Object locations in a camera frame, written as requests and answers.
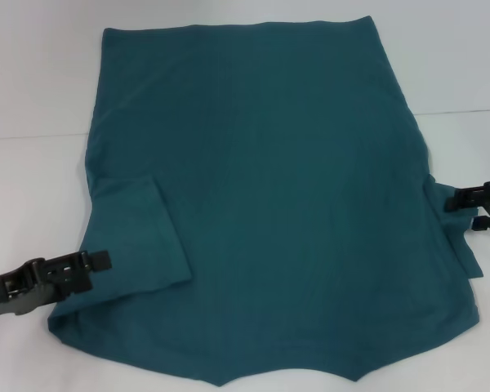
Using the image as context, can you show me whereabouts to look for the teal blue t-shirt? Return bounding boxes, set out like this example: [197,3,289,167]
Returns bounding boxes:
[45,15,485,388]

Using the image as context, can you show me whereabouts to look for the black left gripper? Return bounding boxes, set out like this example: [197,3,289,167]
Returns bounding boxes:
[0,249,112,320]

